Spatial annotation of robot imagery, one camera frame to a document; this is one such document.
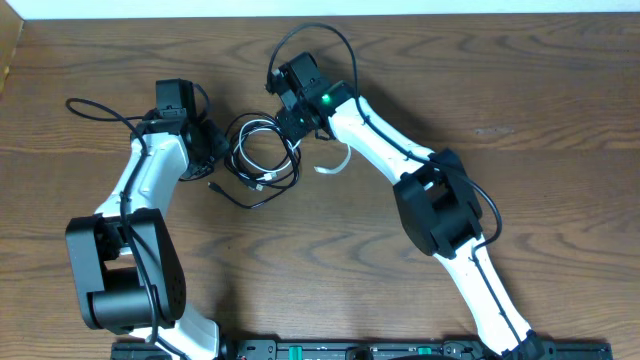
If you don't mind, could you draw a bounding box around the white cable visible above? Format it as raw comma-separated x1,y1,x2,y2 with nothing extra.
238,118,353,182

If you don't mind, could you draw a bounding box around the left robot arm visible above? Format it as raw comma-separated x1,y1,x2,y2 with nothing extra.
65,78,235,359

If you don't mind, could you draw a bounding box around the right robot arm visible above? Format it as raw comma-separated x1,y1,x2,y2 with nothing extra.
267,52,544,359

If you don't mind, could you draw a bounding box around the left camera black cable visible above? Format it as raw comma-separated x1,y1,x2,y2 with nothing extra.
65,82,212,360

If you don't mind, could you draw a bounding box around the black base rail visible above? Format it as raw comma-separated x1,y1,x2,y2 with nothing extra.
109,338,614,360

